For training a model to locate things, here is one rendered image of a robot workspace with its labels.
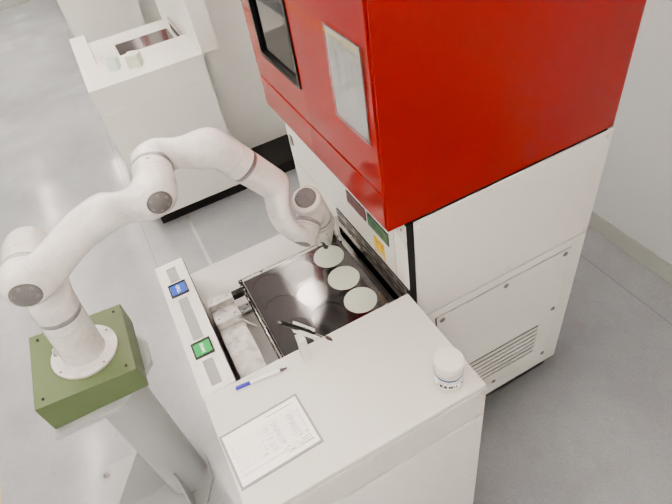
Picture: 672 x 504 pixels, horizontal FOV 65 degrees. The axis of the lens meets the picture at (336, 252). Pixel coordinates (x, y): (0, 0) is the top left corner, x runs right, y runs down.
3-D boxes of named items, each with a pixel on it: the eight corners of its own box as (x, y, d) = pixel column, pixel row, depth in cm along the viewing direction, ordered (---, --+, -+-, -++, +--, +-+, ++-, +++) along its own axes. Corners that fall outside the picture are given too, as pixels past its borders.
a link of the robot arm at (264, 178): (240, 203, 129) (322, 249, 149) (258, 146, 133) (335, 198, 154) (218, 206, 135) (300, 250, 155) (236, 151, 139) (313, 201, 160)
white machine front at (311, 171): (305, 186, 215) (285, 97, 187) (418, 320, 160) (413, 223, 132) (299, 189, 214) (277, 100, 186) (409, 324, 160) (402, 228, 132)
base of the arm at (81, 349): (48, 387, 148) (16, 348, 136) (56, 335, 162) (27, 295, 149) (117, 370, 151) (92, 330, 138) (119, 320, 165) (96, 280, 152)
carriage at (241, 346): (233, 299, 173) (230, 294, 171) (275, 383, 148) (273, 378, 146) (210, 310, 171) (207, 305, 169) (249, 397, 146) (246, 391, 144)
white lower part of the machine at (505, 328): (442, 256, 289) (443, 127, 232) (552, 365, 234) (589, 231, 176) (329, 313, 272) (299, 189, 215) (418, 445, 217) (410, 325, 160)
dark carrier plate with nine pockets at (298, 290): (336, 239, 180) (336, 238, 179) (389, 305, 156) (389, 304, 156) (243, 282, 171) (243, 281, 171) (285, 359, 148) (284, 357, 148)
